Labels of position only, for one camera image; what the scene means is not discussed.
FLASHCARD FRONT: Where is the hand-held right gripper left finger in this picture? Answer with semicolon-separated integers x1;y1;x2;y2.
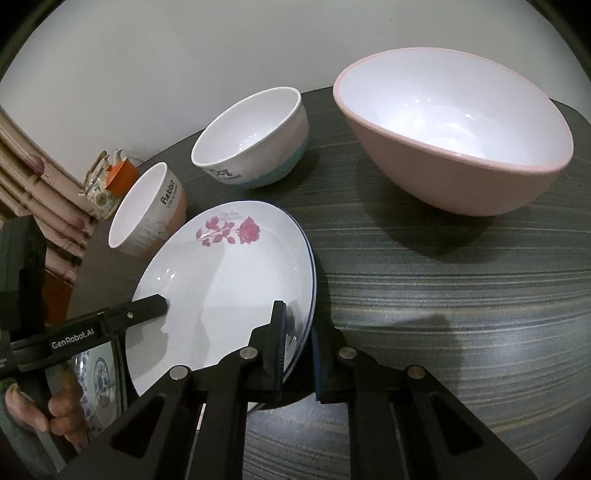
62;300;288;480

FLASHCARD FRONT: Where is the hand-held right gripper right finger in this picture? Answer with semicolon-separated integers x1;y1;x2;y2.
311;322;539;480

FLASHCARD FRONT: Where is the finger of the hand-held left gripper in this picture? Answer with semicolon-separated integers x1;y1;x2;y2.
98;294;170;329

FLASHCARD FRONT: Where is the large blue floral plate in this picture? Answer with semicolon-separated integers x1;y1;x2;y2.
69;344;127;439

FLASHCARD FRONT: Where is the white plate with rose print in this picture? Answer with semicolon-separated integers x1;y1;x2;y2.
124;199;317;411

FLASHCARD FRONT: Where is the white bowl with blue base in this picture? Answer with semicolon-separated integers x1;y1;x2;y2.
191;87;309;190

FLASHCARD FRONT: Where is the pink bowl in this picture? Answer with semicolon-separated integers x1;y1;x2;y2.
332;47;574;217

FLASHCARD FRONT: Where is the person's left hand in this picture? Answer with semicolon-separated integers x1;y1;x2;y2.
4;368;90;450

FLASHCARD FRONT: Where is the beige patterned curtain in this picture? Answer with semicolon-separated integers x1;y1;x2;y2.
0;106;100;282

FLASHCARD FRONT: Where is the floral ceramic teapot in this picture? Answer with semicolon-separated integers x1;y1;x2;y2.
78;148;127;221

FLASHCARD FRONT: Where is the orange cup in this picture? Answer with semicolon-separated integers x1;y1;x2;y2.
105;158;139;195

